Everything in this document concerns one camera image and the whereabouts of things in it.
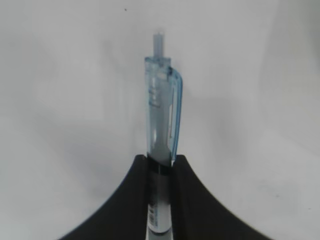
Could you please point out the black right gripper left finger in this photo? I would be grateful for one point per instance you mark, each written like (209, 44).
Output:
(124, 215)

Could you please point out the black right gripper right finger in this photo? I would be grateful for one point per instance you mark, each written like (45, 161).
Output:
(197, 214)

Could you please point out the blue grey pen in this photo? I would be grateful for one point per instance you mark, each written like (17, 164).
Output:
(164, 91)

